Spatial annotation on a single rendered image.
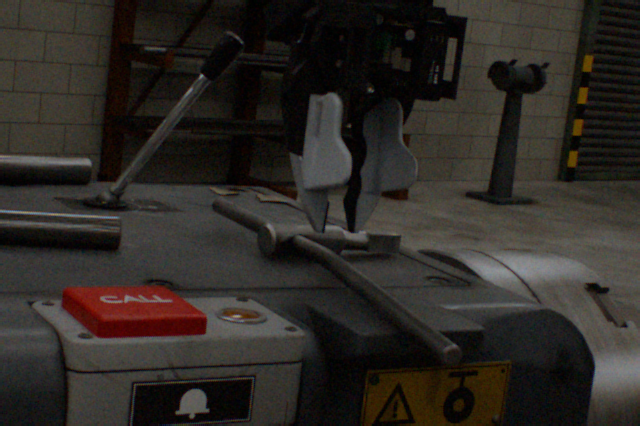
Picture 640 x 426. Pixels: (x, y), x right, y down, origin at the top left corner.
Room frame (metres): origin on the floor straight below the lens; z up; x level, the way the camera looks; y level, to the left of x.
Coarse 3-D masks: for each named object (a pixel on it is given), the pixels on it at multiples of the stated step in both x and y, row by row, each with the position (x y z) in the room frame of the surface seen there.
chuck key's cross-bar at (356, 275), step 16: (224, 208) 0.90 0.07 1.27; (240, 208) 0.89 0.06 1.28; (240, 224) 0.89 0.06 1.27; (256, 224) 0.87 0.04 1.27; (304, 240) 0.82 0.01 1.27; (304, 256) 0.82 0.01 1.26; (320, 256) 0.80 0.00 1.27; (336, 256) 0.79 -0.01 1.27; (336, 272) 0.77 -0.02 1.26; (352, 272) 0.75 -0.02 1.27; (352, 288) 0.74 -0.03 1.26; (368, 288) 0.72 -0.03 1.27; (384, 304) 0.70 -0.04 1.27; (400, 304) 0.69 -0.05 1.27; (400, 320) 0.67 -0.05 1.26; (416, 320) 0.66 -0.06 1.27; (416, 336) 0.65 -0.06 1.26; (432, 336) 0.64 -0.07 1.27; (432, 352) 0.63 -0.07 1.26; (448, 352) 0.62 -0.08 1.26
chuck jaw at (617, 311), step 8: (592, 288) 1.03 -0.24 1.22; (592, 296) 1.02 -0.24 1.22; (600, 296) 1.02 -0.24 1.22; (608, 296) 1.03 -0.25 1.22; (600, 304) 1.01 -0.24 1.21; (608, 304) 1.02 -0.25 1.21; (616, 304) 1.04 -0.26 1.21; (624, 304) 1.05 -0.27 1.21; (632, 304) 1.05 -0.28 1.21; (608, 312) 1.01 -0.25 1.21; (616, 312) 1.01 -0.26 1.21; (624, 312) 1.04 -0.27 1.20; (632, 312) 1.04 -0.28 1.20; (608, 320) 1.00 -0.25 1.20; (616, 320) 1.00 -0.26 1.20; (624, 320) 1.00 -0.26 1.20; (632, 320) 1.03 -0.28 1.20; (616, 328) 0.99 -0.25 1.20
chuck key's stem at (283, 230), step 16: (272, 224) 0.83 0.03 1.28; (288, 224) 0.84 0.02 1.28; (304, 224) 0.85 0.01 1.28; (272, 240) 0.82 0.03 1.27; (288, 240) 0.83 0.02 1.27; (320, 240) 0.84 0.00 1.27; (336, 240) 0.85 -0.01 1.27; (352, 240) 0.86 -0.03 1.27; (368, 240) 0.87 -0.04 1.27; (384, 240) 0.88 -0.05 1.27; (400, 240) 0.89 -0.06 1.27
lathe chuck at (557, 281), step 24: (504, 264) 1.01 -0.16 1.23; (528, 264) 1.02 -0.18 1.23; (552, 264) 1.04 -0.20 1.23; (576, 264) 1.05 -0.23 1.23; (528, 288) 0.98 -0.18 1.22; (552, 288) 0.99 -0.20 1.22; (576, 288) 1.01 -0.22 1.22; (600, 288) 1.02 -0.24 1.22; (576, 312) 0.98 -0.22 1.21; (600, 312) 0.99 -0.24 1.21; (600, 336) 0.97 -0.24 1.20; (624, 336) 0.98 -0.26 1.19; (600, 360) 0.95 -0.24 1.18; (624, 360) 0.96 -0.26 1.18; (600, 384) 0.94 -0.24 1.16; (624, 384) 0.95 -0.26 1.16; (600, 408) 0.93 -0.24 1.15; (624, 408) 0.94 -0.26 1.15
